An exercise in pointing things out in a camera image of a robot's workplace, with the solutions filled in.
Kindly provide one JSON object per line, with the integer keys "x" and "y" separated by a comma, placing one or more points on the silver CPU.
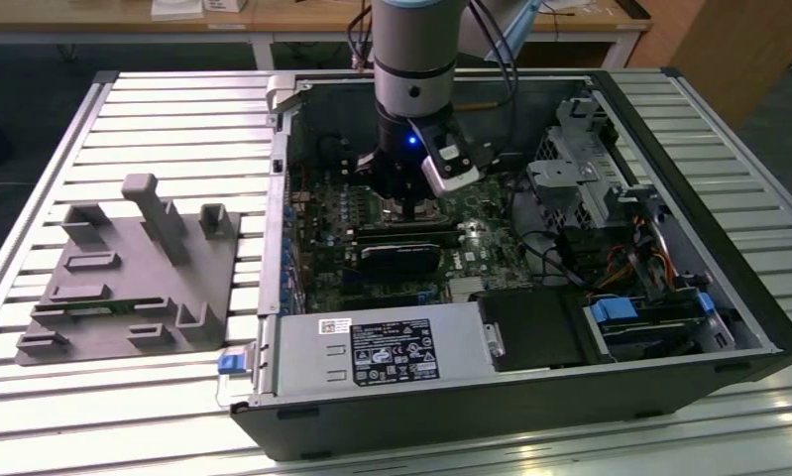
{"x": 397, "y": 210}

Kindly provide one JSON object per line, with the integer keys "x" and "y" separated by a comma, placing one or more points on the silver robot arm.
{"x": 412, "y": 74}

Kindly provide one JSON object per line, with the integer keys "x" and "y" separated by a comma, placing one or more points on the CPU socket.
{"x": 379, "y": 221}

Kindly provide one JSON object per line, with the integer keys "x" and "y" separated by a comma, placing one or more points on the black graphics card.
{"x": 399, "y": 260}

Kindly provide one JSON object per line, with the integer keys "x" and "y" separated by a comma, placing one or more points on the green motherboard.
{"x": 495, "y": 248}

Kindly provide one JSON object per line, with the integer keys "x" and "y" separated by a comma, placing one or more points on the grey metal drive cage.
{"x": 553, "y": 178}

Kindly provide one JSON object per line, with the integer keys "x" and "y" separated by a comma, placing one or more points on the silver chipset heatsink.
{"x": 467, "y": 289}

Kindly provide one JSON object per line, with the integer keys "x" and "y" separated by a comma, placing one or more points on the wooden desk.
{"x": 289, "y": 22}

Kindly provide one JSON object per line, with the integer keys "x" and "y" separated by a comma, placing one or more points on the grey power supply unit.
{"x": 303, "y": 347}

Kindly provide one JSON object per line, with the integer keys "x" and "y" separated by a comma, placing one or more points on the black plastic shroud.
{"x": 533, "y": 327}

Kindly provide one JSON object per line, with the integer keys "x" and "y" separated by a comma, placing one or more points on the white box with label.
{"x": 227, "y": 5}

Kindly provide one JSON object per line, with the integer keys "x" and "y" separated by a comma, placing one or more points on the hard disk in blue carrier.
{"x": 613, "y": 310}

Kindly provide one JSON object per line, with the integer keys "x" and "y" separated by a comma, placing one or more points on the grey parts rack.
{"x": 130, "y": 277}

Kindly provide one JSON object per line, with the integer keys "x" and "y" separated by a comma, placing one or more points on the blue case latch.
{"x": 231, "y": 363}

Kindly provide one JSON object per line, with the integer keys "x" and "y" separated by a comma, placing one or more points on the black PC case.
{"x": 501, "y": 411}

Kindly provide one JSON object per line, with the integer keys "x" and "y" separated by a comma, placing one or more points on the green RAM stick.
{"x": 94, "y": 310}

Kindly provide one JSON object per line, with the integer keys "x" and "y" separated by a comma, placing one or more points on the blue plastic clip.
{"x": 704, "y": 303}

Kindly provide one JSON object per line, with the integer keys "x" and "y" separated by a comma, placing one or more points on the wooden cabinet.
{"x": 732, "y": 59}

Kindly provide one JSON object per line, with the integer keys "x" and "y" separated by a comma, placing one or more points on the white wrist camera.
{"x": 449, "y": 168}

